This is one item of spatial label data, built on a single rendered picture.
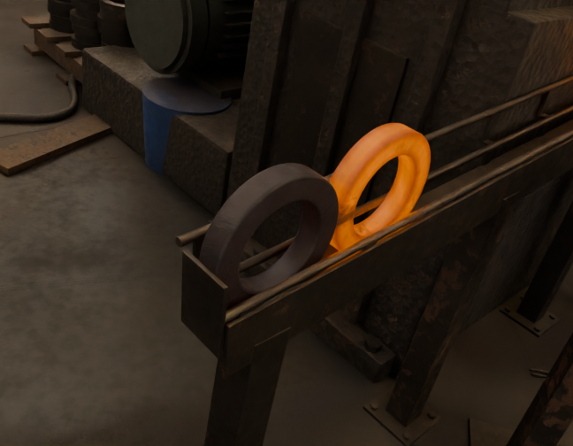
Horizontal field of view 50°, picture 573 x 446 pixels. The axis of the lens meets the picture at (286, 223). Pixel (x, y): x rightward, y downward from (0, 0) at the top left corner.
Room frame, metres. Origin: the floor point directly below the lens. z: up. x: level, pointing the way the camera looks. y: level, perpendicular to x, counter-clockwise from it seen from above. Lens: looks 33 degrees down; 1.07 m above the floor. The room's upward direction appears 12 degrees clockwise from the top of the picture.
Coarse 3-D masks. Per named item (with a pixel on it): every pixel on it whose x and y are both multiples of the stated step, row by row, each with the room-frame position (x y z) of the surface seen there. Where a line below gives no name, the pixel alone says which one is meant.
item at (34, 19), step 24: (48, 0) 2.60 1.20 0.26; (72, 0) 2.45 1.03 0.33; (96, 0) 2.43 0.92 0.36; (120, 0) 2.38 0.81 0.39; (48, 24) 2.66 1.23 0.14; (72, 24) 2.45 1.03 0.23; (96, 24) 2.43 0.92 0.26; (120, 24) 2.25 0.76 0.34; (24, 48) 2.66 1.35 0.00; (48, 48) 2.59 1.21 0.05; (72, 48) 2.42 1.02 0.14; (72, 72) 2.43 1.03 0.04
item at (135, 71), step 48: (144, 0) 1.98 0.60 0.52; (192, 0) 1.86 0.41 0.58; (240, 0) 1.99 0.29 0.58; (96, 48) 2.19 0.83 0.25; (144, 48) 1.97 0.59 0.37; (192, 48) 1.85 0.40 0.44; (240, 48) 1.99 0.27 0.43; (96, 96) 2.09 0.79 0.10; (240, 96) 2.00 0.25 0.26; (192, 144) 1.70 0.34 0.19; (192, 192) 1.68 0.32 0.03
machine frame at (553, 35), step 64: (256, 0) 1.52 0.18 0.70; (320, 0) 1.39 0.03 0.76; (384, 0) 1.28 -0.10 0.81; (448, 0) 1.15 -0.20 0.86; (512, 0) 1.11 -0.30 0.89; (256, 64) 1.50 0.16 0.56; (320, 64) 1.35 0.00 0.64; (384, 64) 1.24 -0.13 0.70; (448, 64) 1.16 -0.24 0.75; (512, 64) 1.08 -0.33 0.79; (256, 128) 1.44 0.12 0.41; (320, 128) 1.33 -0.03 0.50; (512, 128) 1.13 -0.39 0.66; (384, 192) 1.16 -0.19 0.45; (512, 256) 1.39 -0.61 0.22; (320, 320) 1.17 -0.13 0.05; (384, 320) 1.13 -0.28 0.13
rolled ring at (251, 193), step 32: (256, 192) 0.54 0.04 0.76; (288, 192) 0.56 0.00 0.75; (320, 192) 0.60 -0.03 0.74; (224, 224) 0.52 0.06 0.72; (256, 224) 0.53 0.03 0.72; (320, 224) 0.61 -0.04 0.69; (224, 256) 0.50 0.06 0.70; (288, 256) 0.61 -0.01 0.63; (320, 256) 0.62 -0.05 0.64; (256, 288) 0.56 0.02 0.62
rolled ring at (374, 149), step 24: (360, 144) 0.68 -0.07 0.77; (384, 144) 0.68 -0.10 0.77; (408, 144) 0.72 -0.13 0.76; (336, 168) 0.67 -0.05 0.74; (360, 168) 0.66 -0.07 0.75; (408, 168) 0.76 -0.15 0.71; (336, 192) 0.65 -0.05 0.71; (360, 192) 0.66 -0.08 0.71; (408, 192) 0.76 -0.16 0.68; (384, 216) 0.74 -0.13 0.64; (336, 240) 0.65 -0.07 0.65
